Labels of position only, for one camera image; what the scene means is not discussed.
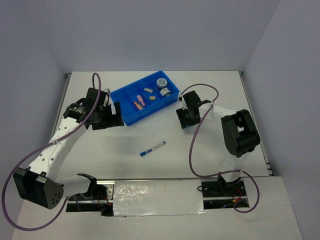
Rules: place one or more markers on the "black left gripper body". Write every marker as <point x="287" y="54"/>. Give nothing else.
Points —
<point x="105" y="118"/>

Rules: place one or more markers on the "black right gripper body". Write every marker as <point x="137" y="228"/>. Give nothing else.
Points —
<point x="194" y="119"/>

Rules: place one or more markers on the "orange translucent case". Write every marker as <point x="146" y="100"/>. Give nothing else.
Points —
<point x="138" y="106"/>

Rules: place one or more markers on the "pink translucent case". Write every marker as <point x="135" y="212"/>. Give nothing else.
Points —
<point x="141" y="100"/>

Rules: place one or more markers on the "blue white marker pen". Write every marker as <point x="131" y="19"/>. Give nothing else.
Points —
<point x="153" y="148"/>

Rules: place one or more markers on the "blue slime jar printed lid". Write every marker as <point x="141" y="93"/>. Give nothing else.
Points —
<point x="161" y="83"/>

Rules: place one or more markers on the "grey eraser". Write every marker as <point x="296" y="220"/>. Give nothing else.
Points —
<point x="148" y="90"/>

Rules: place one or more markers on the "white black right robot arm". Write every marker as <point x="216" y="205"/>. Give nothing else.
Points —
<point x="240" y="134"/>

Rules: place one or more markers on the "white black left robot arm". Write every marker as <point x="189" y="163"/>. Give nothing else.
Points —
<point x="38" y="182"/>

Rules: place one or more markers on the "blue plastic compartment tray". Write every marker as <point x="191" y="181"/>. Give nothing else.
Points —
<point x="128" y="94"/>

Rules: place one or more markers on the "white foil covered panel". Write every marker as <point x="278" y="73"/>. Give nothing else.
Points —
<point x="157" y="198"/>

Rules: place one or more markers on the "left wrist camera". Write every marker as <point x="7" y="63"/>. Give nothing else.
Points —
<point x="107" y="97"/>

